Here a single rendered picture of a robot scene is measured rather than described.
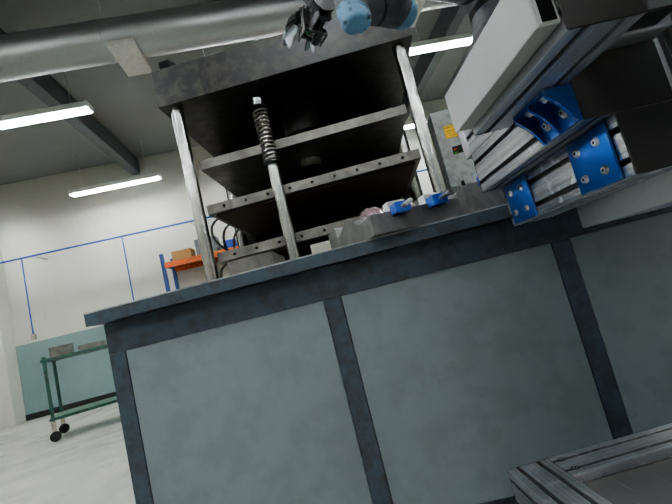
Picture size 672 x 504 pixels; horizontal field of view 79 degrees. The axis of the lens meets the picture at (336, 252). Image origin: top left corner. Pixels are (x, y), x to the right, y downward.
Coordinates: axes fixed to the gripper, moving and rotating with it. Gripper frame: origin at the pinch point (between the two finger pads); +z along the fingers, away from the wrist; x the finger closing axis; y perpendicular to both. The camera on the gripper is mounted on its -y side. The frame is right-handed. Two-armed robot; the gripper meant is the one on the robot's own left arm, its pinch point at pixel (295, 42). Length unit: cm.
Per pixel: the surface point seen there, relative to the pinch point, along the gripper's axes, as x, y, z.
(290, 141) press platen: 29, -10, 79
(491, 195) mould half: 43, 56, -23
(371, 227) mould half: 9, 63, -13
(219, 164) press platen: -3, -4, 100
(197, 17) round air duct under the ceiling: 24, -234, 262
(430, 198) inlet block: 24, 57, -21
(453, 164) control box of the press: 99, 14, 41
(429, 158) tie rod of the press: 81, 14, 38
